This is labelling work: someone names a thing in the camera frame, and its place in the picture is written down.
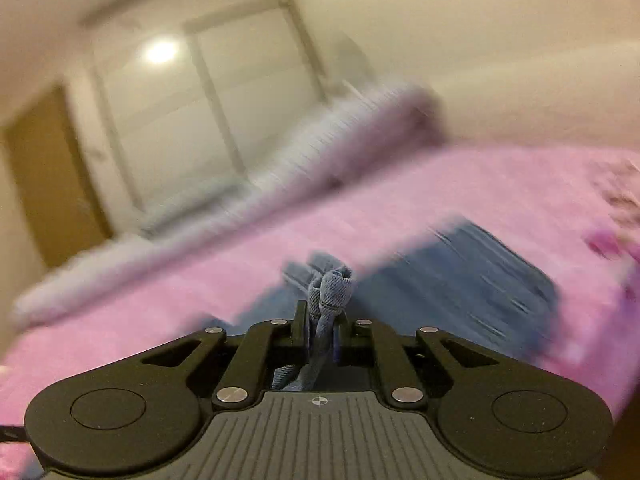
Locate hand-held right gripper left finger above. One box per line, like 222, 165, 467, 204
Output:
141, 300, 314, 409

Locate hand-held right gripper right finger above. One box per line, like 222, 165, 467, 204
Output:
332, 310, 502, 407

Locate blue jeans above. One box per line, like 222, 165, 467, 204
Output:
234, 219, 562, 392

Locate pink floral blanket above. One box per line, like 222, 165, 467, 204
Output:
0, 147, 640, 480

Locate grey striped quilt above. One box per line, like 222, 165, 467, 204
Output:
14, 77, 447, 327

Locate white sliding wardrobe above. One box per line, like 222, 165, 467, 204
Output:
82, 0, 352, 228

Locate wooden door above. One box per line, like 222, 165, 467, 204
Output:
2, 85, 114, 269

